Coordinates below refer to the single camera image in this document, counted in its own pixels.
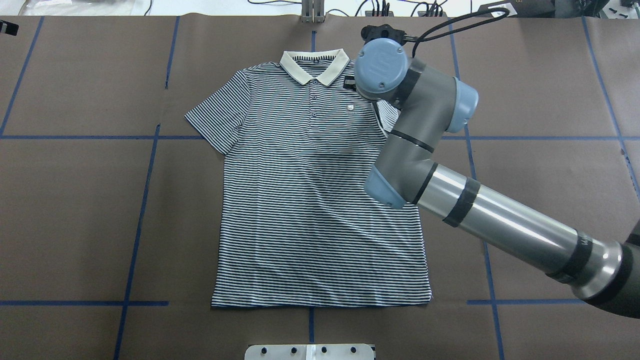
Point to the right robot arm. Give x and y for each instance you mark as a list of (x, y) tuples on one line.
[(601, 273)]

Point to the striped polo shirt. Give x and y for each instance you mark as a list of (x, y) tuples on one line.
[(297, 227)]

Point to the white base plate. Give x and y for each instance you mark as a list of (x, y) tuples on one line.
[(322, 351)]

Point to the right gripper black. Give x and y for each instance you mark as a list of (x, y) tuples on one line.
[(350, 82)]

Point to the aluminium frame post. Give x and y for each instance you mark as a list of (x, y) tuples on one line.
[(312, 11)]

